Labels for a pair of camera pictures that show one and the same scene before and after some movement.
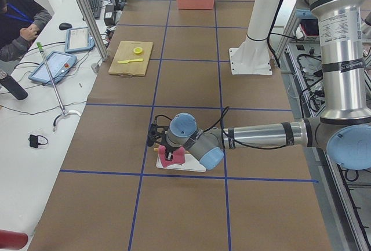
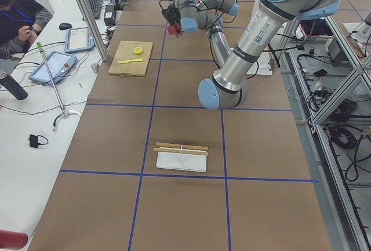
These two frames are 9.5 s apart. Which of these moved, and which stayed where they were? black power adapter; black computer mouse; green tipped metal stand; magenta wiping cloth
Moved: magenta wiping cloth
Stayed: black power adapter; black computer mouse; green tipped metal stand
